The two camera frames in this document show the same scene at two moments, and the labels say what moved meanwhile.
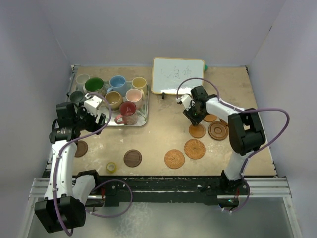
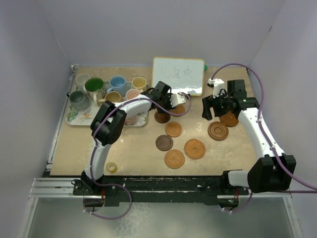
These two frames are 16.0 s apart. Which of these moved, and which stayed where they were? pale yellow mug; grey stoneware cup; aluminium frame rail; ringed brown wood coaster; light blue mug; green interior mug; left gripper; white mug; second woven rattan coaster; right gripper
Moved: right gripper; left gripper
Stayed: aluminium frame rail; grey stoneware cup; ringed brown wood coaster; pale yellow mug; white mug; green interior mug; second woven rattan coaster; light blue mug
